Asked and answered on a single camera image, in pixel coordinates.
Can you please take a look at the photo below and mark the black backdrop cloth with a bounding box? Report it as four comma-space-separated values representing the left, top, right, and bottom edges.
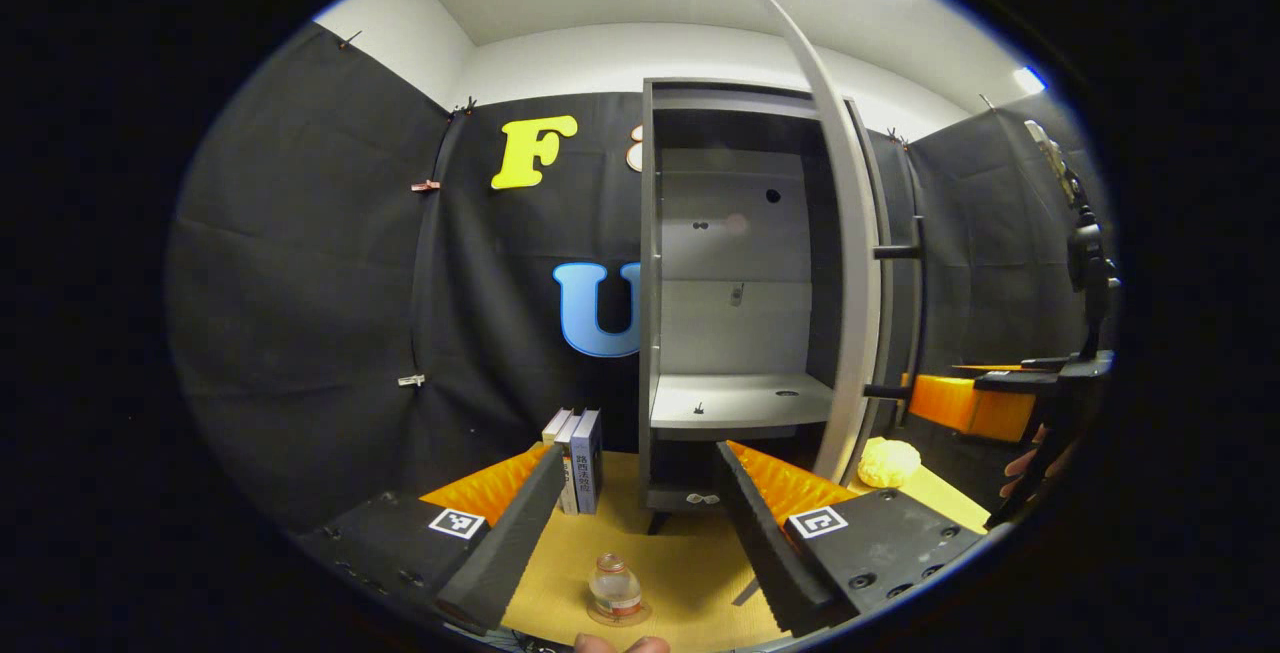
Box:
165, 21, 1116, 534

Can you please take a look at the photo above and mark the grey cabinet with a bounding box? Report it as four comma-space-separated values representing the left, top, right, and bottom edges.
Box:
638, 78, 893, 536

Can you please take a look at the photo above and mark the clear plastic bottle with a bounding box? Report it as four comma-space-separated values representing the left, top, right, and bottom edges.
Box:
588, 553, 644, 620

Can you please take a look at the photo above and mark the black cabinet door handle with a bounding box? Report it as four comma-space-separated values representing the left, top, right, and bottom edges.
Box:
863, 216, 927, 429

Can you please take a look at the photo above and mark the lavender book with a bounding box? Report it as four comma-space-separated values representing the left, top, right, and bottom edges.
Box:
570, 408, 604, 516

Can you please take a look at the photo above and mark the round coaster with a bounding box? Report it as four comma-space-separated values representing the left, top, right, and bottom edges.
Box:
585, 598, 653, 628

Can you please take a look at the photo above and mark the grey book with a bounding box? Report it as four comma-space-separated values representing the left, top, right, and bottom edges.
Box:
556, 411, 587, 516

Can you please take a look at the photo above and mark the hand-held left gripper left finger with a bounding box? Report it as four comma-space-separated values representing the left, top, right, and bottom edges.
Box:
300, 443, 566, 634

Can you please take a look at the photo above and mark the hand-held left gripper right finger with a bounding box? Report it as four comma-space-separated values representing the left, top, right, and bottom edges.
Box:
715, 440, 991, 637

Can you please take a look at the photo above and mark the yellow sponge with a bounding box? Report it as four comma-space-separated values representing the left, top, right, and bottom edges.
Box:
860, 436, 923, 490

